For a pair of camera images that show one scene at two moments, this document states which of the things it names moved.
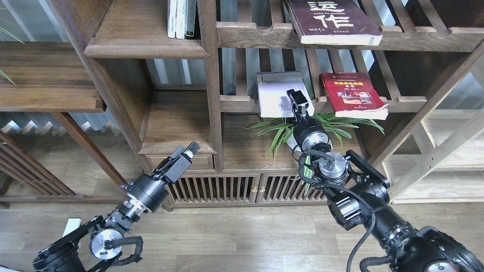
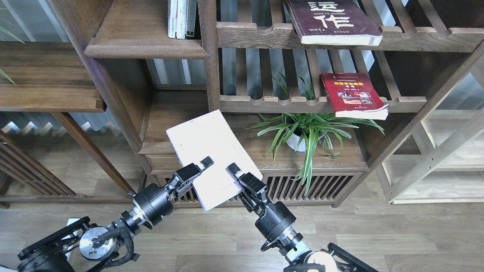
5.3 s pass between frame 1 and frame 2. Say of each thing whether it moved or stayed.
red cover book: stayed
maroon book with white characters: stayed
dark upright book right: stayed
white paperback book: moved
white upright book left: stayed
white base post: stayed
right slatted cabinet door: stayed
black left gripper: moved
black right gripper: moved
